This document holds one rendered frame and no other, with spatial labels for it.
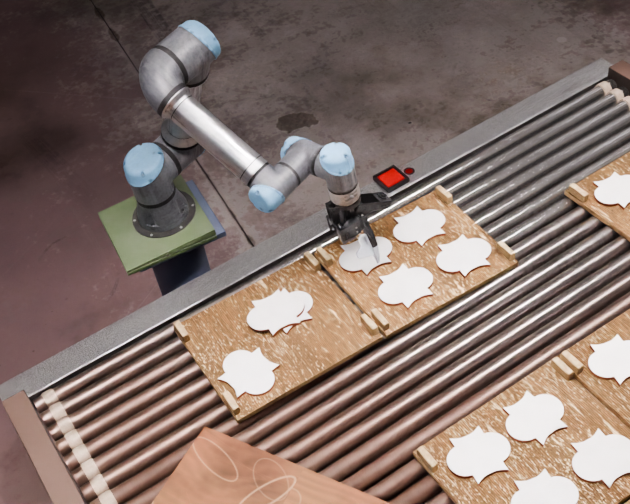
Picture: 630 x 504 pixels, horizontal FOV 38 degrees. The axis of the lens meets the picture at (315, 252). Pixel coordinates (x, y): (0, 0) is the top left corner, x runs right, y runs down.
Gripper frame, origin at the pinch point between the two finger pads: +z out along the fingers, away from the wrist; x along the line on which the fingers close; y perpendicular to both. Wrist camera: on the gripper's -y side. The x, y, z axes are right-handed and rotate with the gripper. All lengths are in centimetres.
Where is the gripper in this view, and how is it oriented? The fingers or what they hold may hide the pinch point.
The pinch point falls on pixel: (364, 245)
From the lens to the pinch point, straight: 242.8
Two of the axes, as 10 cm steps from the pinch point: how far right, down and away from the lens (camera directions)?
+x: 5.1, 5.8, -6.4
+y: -8.4, 5.0, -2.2
